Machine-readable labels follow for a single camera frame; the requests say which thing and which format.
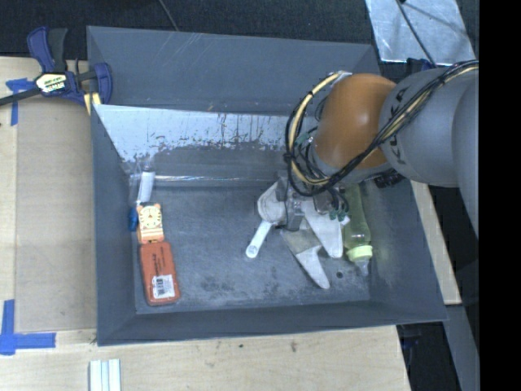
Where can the white plastic scoop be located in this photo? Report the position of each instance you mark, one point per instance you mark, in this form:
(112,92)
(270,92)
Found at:
(258,240)

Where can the yellow-green baby bottle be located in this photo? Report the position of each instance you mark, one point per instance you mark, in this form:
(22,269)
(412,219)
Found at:
(357,228)

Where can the grey metal bin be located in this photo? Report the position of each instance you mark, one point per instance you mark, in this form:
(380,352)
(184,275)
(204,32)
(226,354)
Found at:
(228,259)

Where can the orange tiger toy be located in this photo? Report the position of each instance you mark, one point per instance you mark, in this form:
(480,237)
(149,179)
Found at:
(150,222)

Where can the orange flat box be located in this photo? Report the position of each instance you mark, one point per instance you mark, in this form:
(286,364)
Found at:
(159,273)

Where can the clear plastic tube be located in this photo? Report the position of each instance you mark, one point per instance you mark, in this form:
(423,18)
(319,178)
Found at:
(145,185)

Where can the small blue object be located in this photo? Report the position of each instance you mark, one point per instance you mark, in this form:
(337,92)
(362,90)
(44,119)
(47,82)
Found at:
(132,219)

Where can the pale brown flat board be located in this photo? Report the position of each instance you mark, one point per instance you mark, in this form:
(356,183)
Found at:
(53,218)

